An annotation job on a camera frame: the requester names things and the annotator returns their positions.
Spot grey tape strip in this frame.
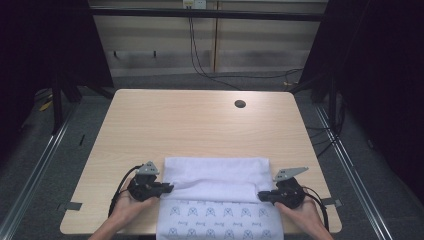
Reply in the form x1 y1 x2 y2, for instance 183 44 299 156
58 201 84 212
321 197 343 207

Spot silver metal floor rail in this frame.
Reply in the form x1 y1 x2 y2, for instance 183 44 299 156
0 103 78 240
314 103 395 240

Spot white towel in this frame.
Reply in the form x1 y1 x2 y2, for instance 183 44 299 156
155 156 285 240

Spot black hanging power cable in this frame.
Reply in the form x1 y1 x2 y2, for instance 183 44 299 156
188 15 304 91

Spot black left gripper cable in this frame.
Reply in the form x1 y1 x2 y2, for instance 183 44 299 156
108 164 144 218

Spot black metal stand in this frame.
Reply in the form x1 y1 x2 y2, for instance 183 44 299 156
49 75 116 136
288 73 340 132

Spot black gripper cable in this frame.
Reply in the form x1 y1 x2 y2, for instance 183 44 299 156
301 185 331 232
108 164 144 218

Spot black floor cables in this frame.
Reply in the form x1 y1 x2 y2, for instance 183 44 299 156
305 94 346 158

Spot black curtain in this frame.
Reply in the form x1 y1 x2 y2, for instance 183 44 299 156
299 0 424 201
0 0 115 158

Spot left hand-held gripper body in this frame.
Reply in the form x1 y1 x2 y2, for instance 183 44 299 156
128 161 163 202

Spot black horizontal metal bar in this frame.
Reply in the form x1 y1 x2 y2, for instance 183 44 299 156
90 8 326 23

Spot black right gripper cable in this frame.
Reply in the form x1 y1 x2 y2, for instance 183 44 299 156
301 185 331 232

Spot person's left hand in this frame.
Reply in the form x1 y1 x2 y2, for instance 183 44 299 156
112 186 160 225

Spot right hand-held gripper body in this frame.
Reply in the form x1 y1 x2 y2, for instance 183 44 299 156
273 167 309 210

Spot person's right hand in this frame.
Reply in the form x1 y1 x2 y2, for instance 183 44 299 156
274 199 323 233

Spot yellow flat item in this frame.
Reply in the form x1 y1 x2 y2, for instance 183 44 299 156
38 99 54 112

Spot white wall power outlet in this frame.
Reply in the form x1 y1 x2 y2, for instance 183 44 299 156
182 0 208 10

